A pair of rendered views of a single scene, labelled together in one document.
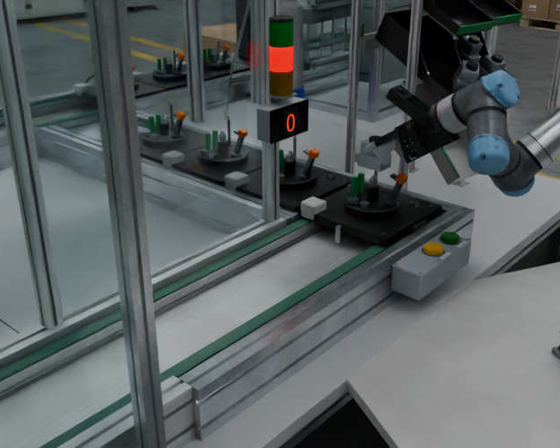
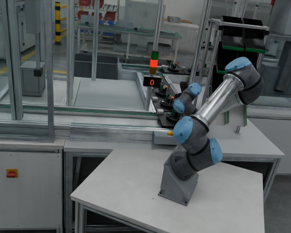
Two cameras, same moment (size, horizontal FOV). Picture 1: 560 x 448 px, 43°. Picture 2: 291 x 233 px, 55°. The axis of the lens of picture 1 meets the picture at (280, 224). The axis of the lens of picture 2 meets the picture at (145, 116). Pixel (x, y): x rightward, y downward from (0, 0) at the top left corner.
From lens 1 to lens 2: 1.20 m
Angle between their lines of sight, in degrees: 35
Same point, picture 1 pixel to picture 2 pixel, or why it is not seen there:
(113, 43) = (47, 37)
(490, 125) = (182, 97)
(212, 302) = (107, 119)
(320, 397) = (102, 148)
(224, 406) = (78, 136)
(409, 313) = (153, 147)
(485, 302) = not seen: hidden behind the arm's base
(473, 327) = (162, 158)
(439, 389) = (128, 162)
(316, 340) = (115, 137)
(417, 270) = (156, 134)
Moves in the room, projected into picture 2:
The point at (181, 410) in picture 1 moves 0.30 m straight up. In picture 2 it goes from (66, 130) to (66, 85)
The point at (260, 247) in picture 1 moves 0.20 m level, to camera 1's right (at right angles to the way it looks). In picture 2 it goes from (134, 114) to (154, 124)
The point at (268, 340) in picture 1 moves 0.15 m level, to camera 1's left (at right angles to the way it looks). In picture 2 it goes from (97, 127) to (82, 119)
